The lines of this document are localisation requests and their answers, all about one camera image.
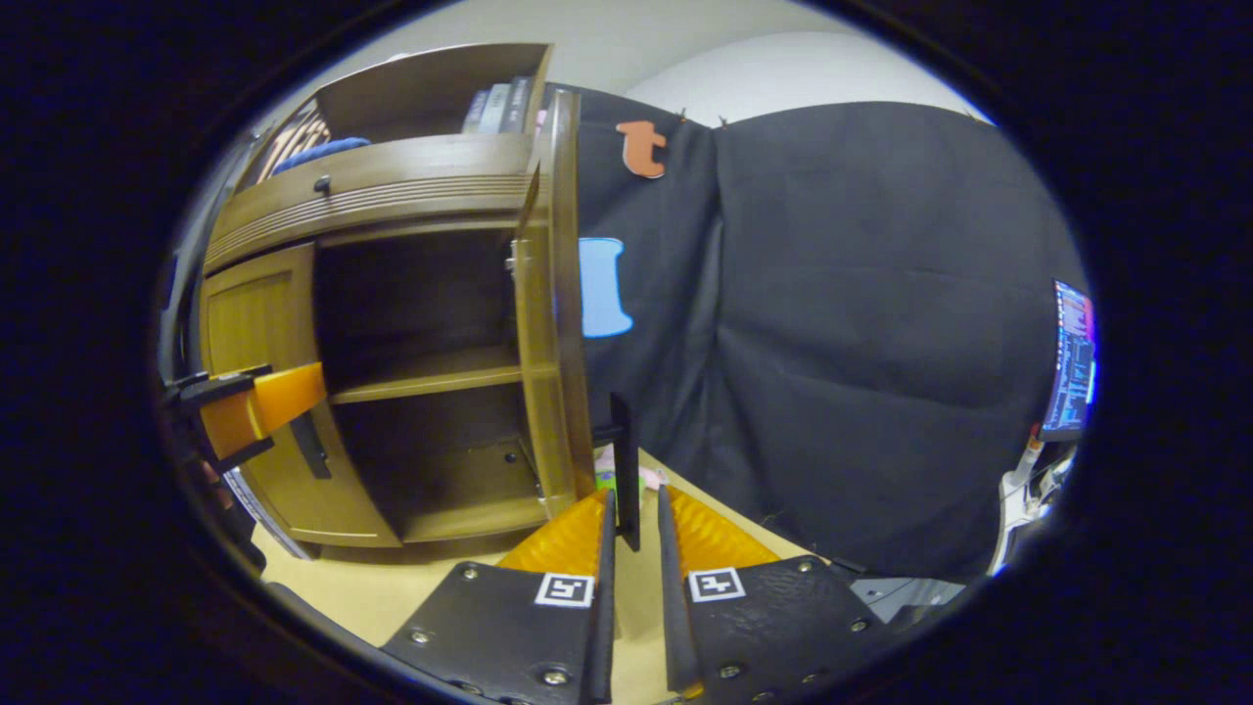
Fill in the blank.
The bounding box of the blue folded towel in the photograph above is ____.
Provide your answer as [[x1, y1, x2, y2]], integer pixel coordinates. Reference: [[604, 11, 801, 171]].
[[272, 137, 373, 175]]

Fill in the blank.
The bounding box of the wooden cabinet drawer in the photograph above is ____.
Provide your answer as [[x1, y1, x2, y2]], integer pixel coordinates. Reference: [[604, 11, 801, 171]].
[[204, 132, 541, 275]]

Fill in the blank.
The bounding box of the black door handle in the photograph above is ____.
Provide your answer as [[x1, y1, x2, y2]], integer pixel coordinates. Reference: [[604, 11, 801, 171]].
[[291, 411, 332, 481], [592, 392, 642, 552]]

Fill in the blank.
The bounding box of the pink and green object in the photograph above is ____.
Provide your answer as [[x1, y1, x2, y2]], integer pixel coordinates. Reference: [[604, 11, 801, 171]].
[[595, 446, 667, 495]]

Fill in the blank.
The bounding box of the wooden cabinet door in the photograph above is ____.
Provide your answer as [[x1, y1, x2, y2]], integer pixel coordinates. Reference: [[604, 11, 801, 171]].
[[509, 88, 598, 520], [201, 243, 402, 549]]

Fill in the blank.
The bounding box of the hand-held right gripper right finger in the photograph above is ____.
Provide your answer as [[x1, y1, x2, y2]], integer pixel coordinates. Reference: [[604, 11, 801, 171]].
[[656, 485, 897, 701]]

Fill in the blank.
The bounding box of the light grey book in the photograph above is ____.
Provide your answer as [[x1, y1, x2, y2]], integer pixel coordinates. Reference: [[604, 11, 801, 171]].
[[478, 82, 512, 134]]

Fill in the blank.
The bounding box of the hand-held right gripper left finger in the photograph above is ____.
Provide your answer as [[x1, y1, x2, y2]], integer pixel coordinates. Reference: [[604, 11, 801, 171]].
[[380, 488, 620, 705]]

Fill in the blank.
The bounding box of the black book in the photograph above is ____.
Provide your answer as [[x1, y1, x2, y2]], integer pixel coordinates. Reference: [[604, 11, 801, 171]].
[[501, 76, 534, 135]]

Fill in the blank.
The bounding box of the wooden double-door shoe cabinet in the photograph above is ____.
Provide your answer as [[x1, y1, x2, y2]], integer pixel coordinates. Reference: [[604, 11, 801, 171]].
[[201, 42, 600, 561]]

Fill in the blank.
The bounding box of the wooden inner cabinet shelf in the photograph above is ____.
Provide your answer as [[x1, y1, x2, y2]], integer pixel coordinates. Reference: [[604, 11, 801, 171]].
[[328, 345, 525, 405]]

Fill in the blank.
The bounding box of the computer monitor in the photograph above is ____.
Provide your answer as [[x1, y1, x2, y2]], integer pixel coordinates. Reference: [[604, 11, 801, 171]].
[[1040, 279, 1097, 442]]

